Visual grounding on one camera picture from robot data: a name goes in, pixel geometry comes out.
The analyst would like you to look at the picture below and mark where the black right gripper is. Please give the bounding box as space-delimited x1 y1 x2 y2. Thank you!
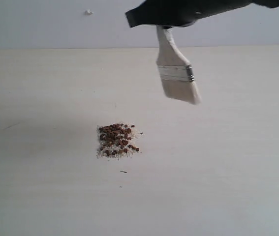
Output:
252 0 279 8

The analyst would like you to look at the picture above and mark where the white wooden paint brush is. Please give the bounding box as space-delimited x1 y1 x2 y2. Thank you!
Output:
156 26 200 105

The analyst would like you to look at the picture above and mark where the pile of brown pellets and grit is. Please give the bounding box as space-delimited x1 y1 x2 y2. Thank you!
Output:
96 122 144 159

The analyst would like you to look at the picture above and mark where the small white wall blob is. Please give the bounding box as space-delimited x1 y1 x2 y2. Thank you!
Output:
84 9 93 16

